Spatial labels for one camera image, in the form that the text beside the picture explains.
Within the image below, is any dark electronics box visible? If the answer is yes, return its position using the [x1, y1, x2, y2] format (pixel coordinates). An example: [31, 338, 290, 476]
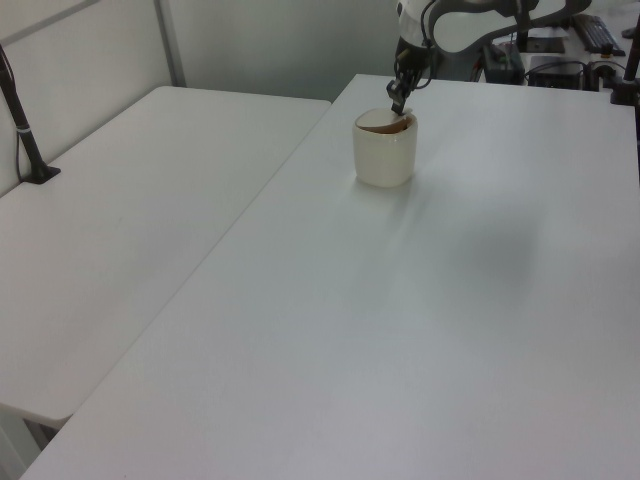
[480, 41, 526, 84]

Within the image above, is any black camera pole with base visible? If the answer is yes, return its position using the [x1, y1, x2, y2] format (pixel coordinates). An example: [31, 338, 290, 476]
[0, 42, 63, 186]

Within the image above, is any cream trash bin lid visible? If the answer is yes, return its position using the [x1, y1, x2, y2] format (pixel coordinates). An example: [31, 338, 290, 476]
[356, 106, 414, 133]

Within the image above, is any black keyboard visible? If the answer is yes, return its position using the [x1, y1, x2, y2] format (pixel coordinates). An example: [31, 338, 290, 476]
[573, 13, 628, 57]

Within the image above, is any grey partition frame post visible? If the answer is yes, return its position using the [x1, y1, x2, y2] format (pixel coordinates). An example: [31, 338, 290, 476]
[152, 0, 188, 88]

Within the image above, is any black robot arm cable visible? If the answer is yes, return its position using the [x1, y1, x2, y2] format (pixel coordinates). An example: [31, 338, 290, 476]
[418, 0, 437, 92]

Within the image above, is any white cup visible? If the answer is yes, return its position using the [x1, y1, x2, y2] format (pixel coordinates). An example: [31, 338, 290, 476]
[353, 111, 420, 189]

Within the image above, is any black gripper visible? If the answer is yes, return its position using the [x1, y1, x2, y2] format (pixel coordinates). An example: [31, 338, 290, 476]
[385, 38, 432, 116]

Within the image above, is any black clamp pole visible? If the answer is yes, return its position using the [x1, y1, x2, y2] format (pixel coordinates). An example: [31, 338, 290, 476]
[608, 33, 640, 107]

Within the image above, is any black controller box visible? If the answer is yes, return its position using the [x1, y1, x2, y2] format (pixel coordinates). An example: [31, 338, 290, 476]
[524, 59, 587, 90]

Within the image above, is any white side table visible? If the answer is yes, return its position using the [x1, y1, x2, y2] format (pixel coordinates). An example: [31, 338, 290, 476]
[0, 85, 334, 432]

